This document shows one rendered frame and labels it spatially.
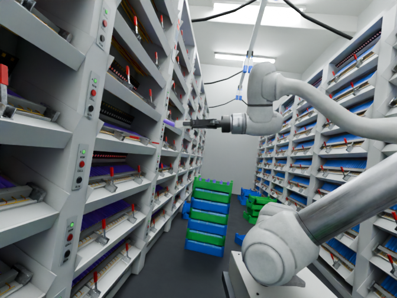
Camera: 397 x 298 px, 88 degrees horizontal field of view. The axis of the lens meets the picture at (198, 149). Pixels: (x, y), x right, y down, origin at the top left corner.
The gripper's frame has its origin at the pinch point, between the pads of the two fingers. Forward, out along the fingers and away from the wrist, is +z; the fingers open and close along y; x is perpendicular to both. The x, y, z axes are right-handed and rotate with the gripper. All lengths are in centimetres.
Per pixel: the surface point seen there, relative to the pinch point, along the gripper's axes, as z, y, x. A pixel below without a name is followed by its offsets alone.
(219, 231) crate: -18, -70, 70
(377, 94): -106, -34, -22
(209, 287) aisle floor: -11, -31, 87
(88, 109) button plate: 20.8, 35.3, 1.2
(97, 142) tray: 22.5, 27.3, 9.7
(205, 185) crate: -7, -72, 36
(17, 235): 26, 49, 30
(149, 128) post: 24.4, -31.1, -2.6
